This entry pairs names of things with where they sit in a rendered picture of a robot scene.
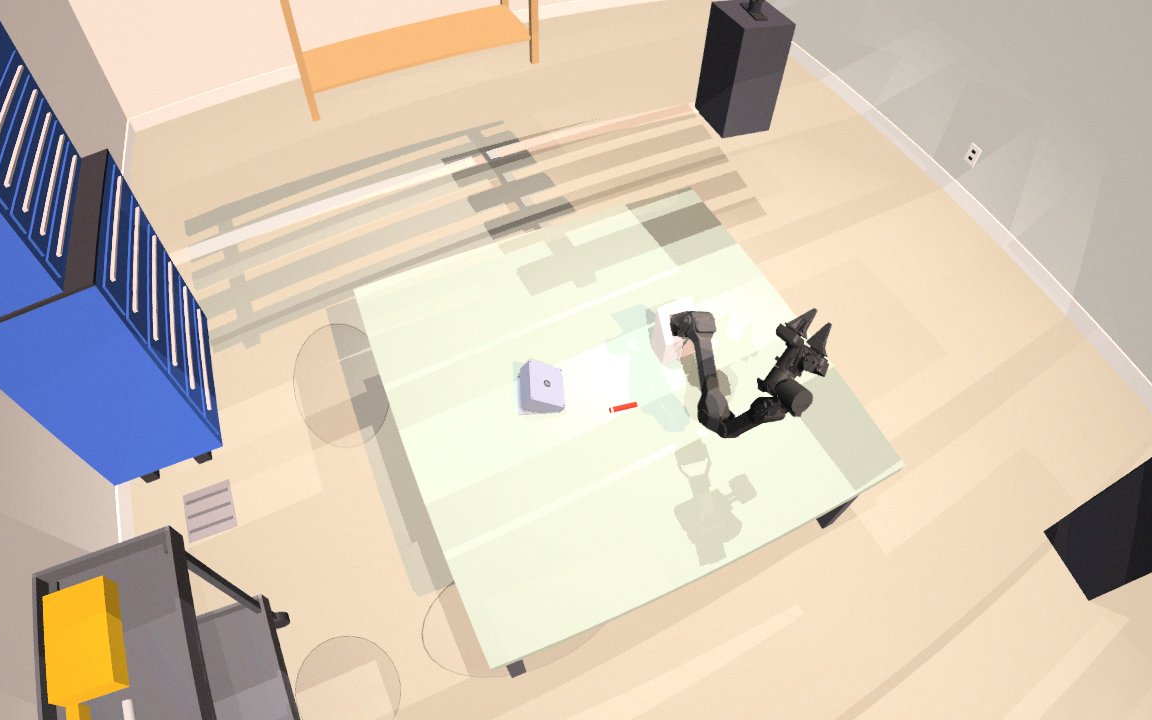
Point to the white square panel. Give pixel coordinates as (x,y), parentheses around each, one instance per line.
(540,389)

